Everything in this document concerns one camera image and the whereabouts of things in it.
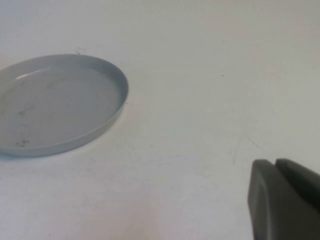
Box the grey-blue round plate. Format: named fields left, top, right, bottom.
left=0, top=53, right=130, bottom=158

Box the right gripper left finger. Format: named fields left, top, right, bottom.
left=247, top=159, right=320, bottom=240

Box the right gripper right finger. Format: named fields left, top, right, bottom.
left=275, top=158, right=320, bottom=208

